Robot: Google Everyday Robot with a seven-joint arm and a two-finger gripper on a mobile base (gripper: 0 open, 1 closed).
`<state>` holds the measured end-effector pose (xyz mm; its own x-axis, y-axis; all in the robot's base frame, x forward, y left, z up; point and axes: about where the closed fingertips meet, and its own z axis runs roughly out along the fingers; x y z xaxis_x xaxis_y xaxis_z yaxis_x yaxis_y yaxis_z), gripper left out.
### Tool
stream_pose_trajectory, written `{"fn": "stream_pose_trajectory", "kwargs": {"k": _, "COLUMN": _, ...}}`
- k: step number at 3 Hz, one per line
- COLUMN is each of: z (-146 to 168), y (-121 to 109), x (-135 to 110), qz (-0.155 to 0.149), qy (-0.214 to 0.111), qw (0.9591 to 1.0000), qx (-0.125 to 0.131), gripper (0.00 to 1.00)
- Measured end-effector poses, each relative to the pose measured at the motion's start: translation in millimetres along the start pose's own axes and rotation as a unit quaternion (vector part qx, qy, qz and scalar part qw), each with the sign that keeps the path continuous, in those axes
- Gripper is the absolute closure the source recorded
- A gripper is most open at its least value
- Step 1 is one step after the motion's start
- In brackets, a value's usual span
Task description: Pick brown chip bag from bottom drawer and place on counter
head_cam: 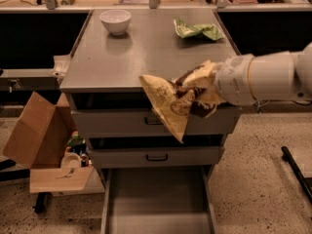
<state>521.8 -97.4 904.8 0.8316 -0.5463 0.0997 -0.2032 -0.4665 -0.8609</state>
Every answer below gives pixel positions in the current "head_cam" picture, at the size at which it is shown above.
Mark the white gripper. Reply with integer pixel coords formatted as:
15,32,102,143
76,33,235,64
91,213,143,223
182,55,255,109

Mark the brown chip bag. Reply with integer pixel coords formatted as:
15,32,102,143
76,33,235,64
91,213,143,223
139,69,217,143

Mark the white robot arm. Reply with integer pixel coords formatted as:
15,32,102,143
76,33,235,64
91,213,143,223
178,45,312,105

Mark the green chip bag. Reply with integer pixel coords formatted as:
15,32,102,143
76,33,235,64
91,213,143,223
174,18,224,41

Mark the middle grey drawer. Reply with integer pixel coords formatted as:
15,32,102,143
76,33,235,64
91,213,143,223
89,146,224,168

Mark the grey drawer cabinet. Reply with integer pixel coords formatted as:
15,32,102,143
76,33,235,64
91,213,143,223
59,7,243,180

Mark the top grey drawer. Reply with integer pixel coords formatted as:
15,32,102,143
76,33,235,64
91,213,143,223
71,107,241,138

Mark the bottom open grey drawer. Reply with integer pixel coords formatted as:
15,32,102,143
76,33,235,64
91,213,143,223
100,166,218,234

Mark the black bar on floor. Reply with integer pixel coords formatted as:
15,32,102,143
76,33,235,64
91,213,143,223
281,146,312,204

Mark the white ceramic bowl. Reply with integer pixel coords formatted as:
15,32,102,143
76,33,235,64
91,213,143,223
99,10,132,35

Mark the white plate in box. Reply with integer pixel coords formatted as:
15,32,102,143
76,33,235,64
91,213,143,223
60,153,81,168

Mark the open cardboard box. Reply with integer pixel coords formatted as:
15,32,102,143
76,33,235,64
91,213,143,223
3,92,101,196

